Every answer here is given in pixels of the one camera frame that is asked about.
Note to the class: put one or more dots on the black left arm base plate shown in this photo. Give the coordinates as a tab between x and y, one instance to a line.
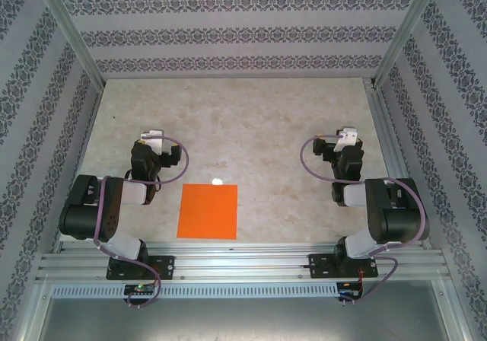
165	266

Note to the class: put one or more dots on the grey sheet metal panel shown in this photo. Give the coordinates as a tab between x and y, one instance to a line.
243	320

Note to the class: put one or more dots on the wide aluminium mounting rail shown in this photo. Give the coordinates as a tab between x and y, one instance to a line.
243	261

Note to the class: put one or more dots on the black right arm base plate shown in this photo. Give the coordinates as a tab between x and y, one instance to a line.
319	265

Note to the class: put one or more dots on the aluminium frame post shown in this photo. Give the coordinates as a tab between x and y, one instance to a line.
68	32
409	32

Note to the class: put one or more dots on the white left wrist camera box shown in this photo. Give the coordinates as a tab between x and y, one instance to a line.
154	139

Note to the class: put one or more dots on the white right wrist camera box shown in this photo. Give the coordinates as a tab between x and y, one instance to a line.
348	137

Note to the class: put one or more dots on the aluminium frame beam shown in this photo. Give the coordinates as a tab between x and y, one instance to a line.
456	310
28	310

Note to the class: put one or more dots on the aluminium side rail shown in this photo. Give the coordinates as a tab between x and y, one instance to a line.
388	143
81	162

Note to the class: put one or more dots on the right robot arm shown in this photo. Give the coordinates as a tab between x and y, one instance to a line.
395	219

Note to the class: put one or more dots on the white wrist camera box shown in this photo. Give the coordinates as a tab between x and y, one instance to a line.
348	137
154	139

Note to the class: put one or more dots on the orange cloth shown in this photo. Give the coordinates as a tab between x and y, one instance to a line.
207	211

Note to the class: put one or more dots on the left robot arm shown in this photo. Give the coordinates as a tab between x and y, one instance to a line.
87	211

